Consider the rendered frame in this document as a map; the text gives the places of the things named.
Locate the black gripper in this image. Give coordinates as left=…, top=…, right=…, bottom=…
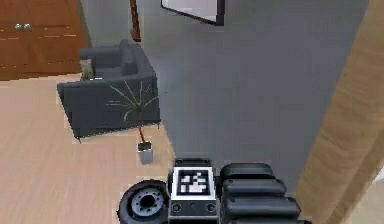
left=117, top=180, right=171, bottom=224

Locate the dark grey sofa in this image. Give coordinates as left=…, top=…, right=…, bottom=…
left=56, top=38, right=162, bottom=141

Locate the potted house plant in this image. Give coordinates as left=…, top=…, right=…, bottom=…
left=105, top=79, right=160, bottom=165

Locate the brown wooden cupboard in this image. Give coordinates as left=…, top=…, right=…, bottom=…
left=0, top=0, right=88, bottom=81

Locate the light wooden door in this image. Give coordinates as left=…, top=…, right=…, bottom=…
left=295, top=0, right=384, bottom=224

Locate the brown wooden post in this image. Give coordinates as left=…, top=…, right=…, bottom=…
left=129, top=0, right=142, bottom=43

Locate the black framed wall picture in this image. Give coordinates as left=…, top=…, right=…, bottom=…
left=160, top=0, right=226, bottom=27

